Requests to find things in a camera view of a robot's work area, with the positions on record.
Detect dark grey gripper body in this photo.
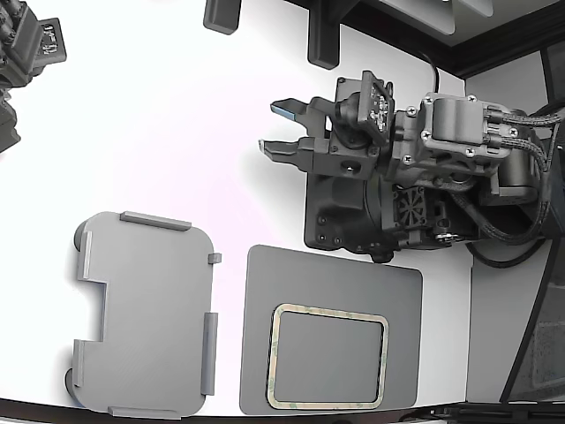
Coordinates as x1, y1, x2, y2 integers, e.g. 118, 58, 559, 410
313, 103, 398, 180

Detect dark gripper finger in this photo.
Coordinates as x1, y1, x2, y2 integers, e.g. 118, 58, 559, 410
270, 96, 330, 137
258, 137, 330, 173

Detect grey holder with black legs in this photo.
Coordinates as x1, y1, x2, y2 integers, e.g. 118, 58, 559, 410
64, 210, 222, 420

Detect dark idle robot gripper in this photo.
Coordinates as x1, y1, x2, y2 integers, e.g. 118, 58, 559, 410
0, 0, 44, 154

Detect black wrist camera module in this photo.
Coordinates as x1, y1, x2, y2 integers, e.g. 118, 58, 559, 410
333, 69, 396, 148

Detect long dark grey post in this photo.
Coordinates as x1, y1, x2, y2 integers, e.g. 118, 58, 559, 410
306, 0, 342, 70

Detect thin black cable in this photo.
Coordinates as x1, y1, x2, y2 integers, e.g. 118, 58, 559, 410
418, 51, 441, 95

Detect grey flat base plate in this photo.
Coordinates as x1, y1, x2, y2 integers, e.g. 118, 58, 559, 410
238, 244, 424, 416

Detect short dark grey post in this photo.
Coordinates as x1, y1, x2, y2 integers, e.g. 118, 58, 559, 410
202, 0, 243, 35

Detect black window frame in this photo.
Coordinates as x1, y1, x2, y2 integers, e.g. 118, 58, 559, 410
282, 0, 565, 81

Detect small black camera board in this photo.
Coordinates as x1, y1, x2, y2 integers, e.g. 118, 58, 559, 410
37, 17, 70, 67

